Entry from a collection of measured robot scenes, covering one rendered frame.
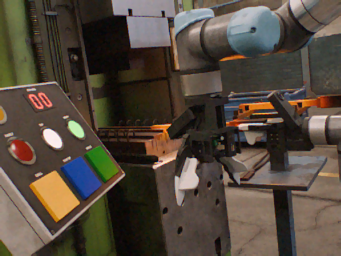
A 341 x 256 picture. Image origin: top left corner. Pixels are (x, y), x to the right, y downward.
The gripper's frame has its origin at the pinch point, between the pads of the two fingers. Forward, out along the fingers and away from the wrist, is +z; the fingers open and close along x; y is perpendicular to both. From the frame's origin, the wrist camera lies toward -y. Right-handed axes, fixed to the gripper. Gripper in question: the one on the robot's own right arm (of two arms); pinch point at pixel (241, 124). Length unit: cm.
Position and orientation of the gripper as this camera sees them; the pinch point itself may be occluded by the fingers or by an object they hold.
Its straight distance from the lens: 111.7
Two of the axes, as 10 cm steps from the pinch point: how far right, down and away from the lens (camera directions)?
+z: -7.8, 0.2, 6.2
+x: 6.1, -2.1, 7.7
